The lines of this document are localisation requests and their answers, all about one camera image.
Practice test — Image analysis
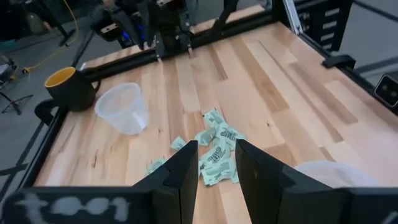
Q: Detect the green sweetener packet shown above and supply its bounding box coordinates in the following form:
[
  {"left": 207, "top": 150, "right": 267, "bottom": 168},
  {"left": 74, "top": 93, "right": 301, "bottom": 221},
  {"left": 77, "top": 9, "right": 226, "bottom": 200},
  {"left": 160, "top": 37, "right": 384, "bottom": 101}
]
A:
[
  {"left": 203, "top": 108, "right": 226, "bottom": 128},
  {"left": 146, "top": 157, "right": 168, "bottom": 175},
  {"left": 214, "top": 123, "right": 246, "bottom": 151},
  {"left": 170, "top": 136, "right": 187, "bottom": 152},
  {"left": 194, "top": 127, "right": 217, "bottom": 147},
  {"left": 198, "top": 139, "right": 233, "bottom": 166},
  {"left": 200, "top": 157, "right": 237, "bottom": 187}
]

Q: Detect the large clear plastic bowl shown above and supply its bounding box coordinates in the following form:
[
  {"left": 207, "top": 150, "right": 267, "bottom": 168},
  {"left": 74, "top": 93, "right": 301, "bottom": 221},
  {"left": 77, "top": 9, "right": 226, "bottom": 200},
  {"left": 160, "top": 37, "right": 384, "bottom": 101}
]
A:
[{"left": 294, "top": 160, "right": 381, "bottom": 189}]

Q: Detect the black corner bracket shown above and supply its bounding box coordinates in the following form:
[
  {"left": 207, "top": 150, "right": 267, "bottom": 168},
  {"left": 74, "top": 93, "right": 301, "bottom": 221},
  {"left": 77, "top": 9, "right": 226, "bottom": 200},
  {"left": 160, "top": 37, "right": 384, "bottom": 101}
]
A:
[{"left": 322, "top": 54, "right": 357, "bottom": 70}]

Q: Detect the black mug yellow inside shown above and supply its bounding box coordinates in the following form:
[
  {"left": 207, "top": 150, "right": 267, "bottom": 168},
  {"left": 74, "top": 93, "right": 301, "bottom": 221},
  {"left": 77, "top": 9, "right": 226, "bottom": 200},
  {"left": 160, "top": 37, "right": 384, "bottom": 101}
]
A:
[{"left": 44, "top": 66, "right": 102, "bottom": 112}]

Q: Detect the black table frame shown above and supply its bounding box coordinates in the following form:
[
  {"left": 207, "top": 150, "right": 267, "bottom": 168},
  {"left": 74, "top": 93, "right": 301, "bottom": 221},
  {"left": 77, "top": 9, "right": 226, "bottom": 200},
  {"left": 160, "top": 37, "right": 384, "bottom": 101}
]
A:
[{"left": 18, "top": 12, "right": 398, "bottom": 189}]

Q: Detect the yellow cable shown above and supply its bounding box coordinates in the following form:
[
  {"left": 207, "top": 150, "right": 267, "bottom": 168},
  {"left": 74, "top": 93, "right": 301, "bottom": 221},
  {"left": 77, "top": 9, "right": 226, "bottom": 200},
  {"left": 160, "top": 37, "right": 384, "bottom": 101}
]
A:
[{"left": 21, "top": 0, "right": 80, "bottom": 75}]

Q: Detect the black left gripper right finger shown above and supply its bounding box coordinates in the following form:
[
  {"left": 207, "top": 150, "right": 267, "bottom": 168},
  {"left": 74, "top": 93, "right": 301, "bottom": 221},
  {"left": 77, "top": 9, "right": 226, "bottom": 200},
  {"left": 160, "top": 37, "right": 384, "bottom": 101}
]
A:
[{"left": 235, "top": 139, "right": 351, "bottom": 224}]

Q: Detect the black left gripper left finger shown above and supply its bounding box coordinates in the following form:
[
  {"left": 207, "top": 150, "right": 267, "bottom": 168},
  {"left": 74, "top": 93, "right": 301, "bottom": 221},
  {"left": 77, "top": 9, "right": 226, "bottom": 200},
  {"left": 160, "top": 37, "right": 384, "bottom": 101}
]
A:
[{"left": 133, "top": 139, "right": 199, "bottom": 224}]

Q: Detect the aluminium post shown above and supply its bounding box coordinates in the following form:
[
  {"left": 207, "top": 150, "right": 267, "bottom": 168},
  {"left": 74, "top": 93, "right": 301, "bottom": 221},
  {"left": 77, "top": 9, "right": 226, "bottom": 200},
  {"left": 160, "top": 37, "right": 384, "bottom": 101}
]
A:
[{"left": 282, "top": 0, "right": 304, "bottom": 35}]

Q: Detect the black tripod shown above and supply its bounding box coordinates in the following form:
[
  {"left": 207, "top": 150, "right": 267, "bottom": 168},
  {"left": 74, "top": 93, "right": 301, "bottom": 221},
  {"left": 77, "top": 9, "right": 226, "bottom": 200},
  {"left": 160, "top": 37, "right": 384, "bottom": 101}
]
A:
[{"left": 0, "top": 91, "right": 34, "bottom": 116}]

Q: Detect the black slotted frame upright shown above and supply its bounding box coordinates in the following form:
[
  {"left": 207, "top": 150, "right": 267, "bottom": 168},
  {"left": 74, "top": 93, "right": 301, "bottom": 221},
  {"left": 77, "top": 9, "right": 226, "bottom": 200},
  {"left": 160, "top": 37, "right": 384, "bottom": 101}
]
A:
[{"left": 272, "top": 0, "right": 354, "bottom": 52}]

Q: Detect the small clear plastic cup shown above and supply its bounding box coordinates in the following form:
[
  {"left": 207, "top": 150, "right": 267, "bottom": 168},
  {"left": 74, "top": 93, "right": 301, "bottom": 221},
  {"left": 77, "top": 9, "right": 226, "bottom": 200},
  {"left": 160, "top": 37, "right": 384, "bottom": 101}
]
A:
[{"left": 94, "top": 82, "right": 149, "bottom": 136}]

